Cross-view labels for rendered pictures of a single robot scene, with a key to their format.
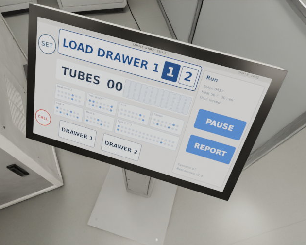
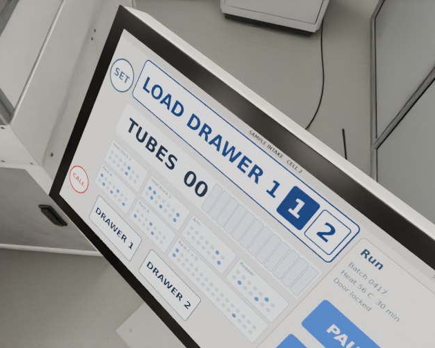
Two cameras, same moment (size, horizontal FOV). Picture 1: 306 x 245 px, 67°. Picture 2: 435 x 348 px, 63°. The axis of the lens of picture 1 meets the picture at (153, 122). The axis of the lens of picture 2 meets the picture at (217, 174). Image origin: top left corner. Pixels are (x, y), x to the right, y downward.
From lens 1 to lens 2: 0.14 m
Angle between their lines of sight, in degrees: 13
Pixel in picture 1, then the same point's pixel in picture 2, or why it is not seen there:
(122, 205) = not seen: hidden behind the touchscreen
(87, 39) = (181, 92)
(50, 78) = (108, 128)
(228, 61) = (419, 244)
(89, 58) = (173, 123)
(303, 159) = not seen: outside the picture
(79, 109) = (130, 194)
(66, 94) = (121, 161)
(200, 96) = (336, 279)
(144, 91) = (238, 218)
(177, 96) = (291, 256)
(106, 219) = (143, 338)
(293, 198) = not seen: outside the picture
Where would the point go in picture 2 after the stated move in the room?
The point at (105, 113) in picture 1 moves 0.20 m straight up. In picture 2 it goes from (164, 219) to (143, 122)
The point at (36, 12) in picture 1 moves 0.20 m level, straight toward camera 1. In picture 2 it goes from (124, 21) to (99, 166)
